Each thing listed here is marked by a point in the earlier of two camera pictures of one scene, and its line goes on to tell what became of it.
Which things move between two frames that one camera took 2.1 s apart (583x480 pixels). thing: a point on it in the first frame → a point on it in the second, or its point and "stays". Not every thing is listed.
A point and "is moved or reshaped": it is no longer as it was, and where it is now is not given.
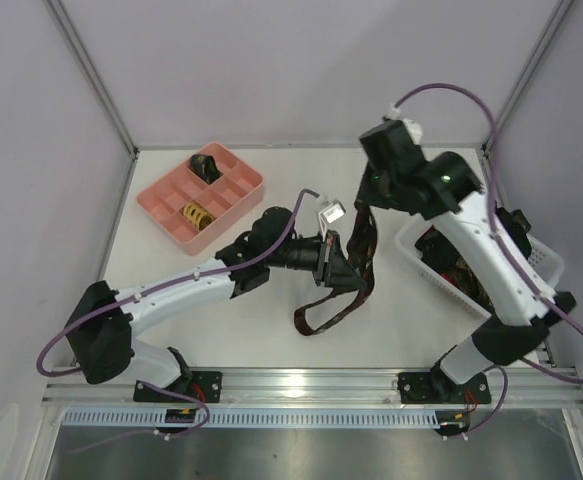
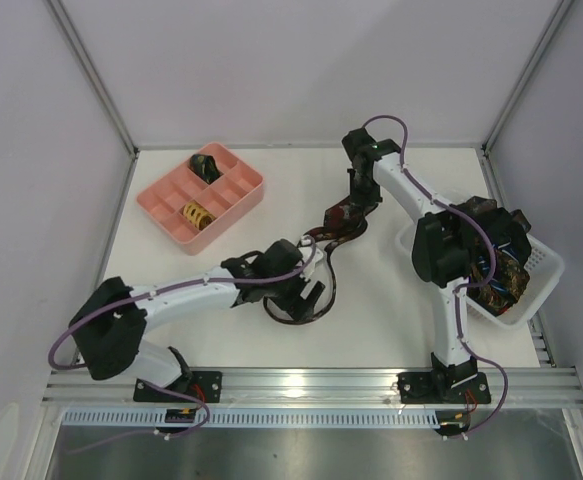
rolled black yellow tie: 205,166 stays
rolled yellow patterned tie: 198,215 stays
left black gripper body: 327,263 → 302,301
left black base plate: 206,385 stays
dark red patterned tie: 360,242 is moved or reshaped
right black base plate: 439,388 stays
